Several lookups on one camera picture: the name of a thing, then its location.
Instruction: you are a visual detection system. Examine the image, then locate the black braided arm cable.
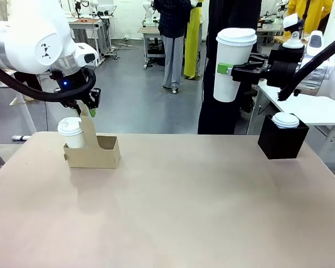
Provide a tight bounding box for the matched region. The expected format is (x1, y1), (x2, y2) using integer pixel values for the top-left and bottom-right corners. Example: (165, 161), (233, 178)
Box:
(277, 32), (335, 102)
(0, 60), (97, 103)

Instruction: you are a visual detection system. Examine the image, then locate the black square box holder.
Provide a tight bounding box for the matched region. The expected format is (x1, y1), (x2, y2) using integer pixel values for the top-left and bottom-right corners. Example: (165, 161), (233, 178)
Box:
(257, 113), (310, 160)

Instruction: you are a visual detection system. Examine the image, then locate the brown cardboard cup carrier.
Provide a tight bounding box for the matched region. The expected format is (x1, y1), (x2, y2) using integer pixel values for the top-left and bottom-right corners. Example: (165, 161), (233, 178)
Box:
(63, 104), (121, 169)

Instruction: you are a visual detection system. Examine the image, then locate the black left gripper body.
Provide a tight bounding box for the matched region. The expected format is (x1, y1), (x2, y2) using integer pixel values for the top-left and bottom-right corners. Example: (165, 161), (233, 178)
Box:
(50, 68), (102, 109)

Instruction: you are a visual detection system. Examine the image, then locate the tall white lidded paper cup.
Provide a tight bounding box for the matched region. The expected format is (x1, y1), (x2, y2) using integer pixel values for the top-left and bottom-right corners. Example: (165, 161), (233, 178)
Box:
(213, 27), (258, 103)

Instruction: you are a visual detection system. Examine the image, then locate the yellow hanging apron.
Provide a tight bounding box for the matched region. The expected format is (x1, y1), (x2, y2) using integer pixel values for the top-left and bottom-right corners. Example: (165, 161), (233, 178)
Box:
(183, 0), (204, 79)

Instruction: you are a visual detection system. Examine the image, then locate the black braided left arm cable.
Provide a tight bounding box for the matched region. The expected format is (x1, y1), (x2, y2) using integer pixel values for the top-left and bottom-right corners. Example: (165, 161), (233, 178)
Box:
(0, 60), (97, 103)

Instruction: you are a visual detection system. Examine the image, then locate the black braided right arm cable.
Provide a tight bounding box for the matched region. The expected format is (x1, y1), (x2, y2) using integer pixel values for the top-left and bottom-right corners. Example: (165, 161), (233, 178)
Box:
(277, 32), (335, 102)

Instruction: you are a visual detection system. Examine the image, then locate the person in dark plaid shirt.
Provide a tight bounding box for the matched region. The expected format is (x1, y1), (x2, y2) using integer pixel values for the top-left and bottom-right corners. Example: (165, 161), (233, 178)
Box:
(155, 0), (193, 93)

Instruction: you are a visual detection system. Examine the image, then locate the person in yellow coat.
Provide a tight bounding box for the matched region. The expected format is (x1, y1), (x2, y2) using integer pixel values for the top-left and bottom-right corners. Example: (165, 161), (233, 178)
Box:
(284, 0), (334, 37)

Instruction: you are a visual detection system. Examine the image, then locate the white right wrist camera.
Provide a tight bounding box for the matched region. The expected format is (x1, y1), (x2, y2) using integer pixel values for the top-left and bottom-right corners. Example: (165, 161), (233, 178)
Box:
(281, 13), (307, 49)

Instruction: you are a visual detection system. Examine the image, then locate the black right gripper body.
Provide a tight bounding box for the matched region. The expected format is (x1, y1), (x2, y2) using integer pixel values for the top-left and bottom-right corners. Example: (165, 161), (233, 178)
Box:
(266, 44), (307, 88)

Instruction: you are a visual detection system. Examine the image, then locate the white side table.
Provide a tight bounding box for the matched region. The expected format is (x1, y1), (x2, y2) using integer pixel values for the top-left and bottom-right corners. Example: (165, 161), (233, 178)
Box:
(247, 80), (335, 135)

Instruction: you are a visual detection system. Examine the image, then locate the person in black hoodie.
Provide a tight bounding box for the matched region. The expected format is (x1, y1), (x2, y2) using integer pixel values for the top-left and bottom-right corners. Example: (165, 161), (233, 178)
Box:
(197, 0), (262, 135)

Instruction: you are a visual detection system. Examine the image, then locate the grey metal-framed lab table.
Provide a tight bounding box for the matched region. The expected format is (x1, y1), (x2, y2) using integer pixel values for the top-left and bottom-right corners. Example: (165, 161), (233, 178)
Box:
(138, 25), (168, 70)

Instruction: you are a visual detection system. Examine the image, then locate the black tripod pole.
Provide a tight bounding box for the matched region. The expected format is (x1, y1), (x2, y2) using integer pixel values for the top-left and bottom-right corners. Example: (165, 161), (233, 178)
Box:
(300, 0), (310, 36)

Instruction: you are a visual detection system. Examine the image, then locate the small white lidded paper cup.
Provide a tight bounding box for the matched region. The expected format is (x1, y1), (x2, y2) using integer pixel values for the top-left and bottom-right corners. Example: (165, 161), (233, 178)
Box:
(57, 117), (87, 149)

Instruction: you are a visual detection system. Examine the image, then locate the brown-topped lab table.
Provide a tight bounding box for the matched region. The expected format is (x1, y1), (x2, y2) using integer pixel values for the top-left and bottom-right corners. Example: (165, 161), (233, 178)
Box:
(68, 17), (114, 61)

